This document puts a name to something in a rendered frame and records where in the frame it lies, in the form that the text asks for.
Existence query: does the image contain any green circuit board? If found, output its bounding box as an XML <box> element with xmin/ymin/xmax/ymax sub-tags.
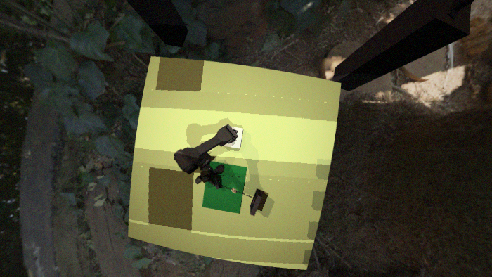
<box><xmin>202</xmin><ymin>161</ymin><xmax>247</xmax><ymax>214</ymax></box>

